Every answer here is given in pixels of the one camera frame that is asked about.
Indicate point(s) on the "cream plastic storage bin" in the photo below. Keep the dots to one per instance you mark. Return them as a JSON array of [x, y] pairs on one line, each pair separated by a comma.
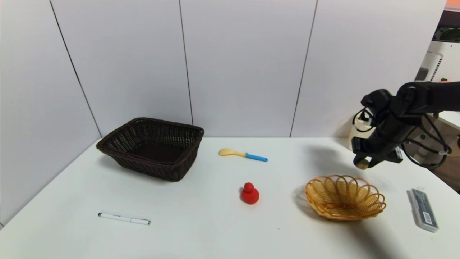
[[353, 133]]

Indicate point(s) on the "grey transparent lead case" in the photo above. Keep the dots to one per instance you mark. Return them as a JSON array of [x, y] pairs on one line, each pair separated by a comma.
[[424, 213]]

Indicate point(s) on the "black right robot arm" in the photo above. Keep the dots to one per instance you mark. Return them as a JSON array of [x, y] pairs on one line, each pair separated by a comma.
[[431, 96]]

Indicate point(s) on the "white side table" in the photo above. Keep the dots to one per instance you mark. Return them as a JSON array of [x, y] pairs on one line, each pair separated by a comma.
[[452, 119]]

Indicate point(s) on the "dark brown wicker basket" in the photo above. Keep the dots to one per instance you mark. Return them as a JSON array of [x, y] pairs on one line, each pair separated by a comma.
[[151, 169]]

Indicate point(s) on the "white marker pen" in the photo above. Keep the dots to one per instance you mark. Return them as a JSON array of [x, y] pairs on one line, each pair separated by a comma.
[[122, 217]]

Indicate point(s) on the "yellow wicker basket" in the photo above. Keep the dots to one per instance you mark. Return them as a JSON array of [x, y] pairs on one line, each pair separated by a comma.
[[341, 203]]

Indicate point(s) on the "red rubber duck toy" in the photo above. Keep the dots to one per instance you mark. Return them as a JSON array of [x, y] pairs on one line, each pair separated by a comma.
[[250, 196]]

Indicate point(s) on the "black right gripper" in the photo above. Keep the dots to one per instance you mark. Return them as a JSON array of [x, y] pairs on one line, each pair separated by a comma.
[[359, 147]]

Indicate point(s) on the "white pegboard rack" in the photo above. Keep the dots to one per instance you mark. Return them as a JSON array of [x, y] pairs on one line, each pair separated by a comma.
[[447, 61]]

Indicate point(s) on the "small tan cylinder block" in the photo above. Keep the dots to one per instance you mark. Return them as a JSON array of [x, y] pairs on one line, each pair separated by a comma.
[[362, 164]]

